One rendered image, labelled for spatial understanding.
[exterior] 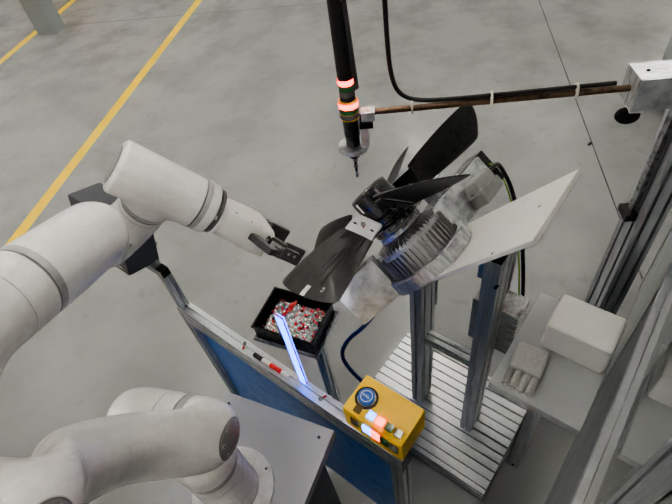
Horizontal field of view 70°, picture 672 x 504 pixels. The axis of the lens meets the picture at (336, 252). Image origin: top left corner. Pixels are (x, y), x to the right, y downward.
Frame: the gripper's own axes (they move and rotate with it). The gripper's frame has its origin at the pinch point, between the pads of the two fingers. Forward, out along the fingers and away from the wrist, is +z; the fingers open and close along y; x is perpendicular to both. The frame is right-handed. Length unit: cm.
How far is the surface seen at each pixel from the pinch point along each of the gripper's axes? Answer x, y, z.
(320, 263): -8.4, -27.6, 26.8
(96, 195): -33, -81, -20
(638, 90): 61, 7, 44
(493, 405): -36, -36, 147
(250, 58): 40, -427, 92
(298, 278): -14.9, -28.7, 24.3
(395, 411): -22.1, 8.7, 41.0
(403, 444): -25, 15, 41
